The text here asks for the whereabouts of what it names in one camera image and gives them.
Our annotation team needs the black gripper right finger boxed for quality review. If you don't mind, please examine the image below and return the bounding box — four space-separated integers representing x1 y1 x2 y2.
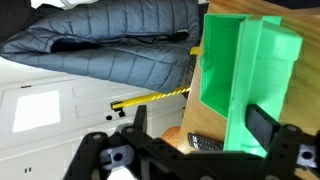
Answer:
245 103 320 180

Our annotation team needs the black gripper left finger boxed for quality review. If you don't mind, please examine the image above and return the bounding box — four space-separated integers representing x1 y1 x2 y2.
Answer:
62 104 158 180

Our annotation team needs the green hinged plastic container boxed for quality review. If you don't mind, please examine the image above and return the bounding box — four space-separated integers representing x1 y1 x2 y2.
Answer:
198 13 304 159

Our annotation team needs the white door with window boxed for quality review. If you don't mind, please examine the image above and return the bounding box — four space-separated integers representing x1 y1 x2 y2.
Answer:
0 55 188 180

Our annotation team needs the orange plush octopus toy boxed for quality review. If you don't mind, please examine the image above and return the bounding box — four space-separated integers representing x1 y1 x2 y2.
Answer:
160 125 183 150

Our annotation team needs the black remote control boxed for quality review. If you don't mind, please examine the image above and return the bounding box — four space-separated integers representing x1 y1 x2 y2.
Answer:
187 132 225 153

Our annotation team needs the blue quilted jacket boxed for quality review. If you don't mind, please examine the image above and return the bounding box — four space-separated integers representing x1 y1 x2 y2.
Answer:
0 0 202 95

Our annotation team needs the black hat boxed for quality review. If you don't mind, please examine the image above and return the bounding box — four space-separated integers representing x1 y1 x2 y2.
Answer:
0 0 45 45

